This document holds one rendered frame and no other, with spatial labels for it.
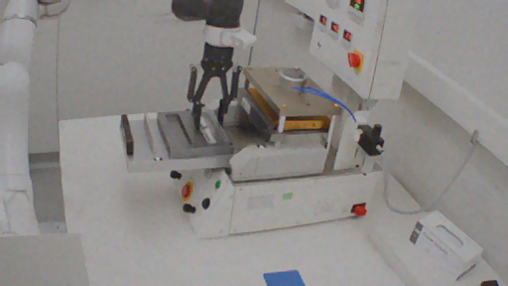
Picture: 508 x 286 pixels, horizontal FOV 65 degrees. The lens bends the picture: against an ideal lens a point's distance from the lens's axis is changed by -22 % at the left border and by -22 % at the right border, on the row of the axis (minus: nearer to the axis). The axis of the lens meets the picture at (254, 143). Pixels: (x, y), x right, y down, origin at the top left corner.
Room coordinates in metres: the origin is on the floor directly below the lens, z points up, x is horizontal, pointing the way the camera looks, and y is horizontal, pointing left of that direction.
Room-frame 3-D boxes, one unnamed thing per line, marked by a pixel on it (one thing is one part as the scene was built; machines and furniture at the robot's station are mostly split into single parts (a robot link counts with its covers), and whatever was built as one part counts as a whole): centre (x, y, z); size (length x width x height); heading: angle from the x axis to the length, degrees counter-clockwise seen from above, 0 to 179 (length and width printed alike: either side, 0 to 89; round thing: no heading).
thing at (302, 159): (1.10, -0.06, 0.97); 0.26 x 0.05 x 0.07; 115
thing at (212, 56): (1.16, 0.12, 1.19); 0.08 x 0.08 x 0.09
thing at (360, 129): (1.11, -0.28, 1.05); 0.15 x 0.05 x 0.15; 25
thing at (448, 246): (0.99, -0.61, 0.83); 0.23 x 0.12 x 0.07; 37
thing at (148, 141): (1.13, 0.21, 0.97); 0.30 x 0.22 x 0.08; 115
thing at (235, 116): (1.35, 0.05, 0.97); 0.25 x 0.05 x 0.07; 115
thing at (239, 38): (1.15, 0.10, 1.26); 0.13 x 0.12 x 0.05; 25
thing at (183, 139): (1.15, 0.16, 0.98); 0.20 x 0.17 x 0.03; 25
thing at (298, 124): (1.25, -0.08, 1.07); 0.22 x 0.17 x 0.10; 25
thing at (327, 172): (1.27, -0.10, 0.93); 0.46 x 0.35 x 0.01; 115
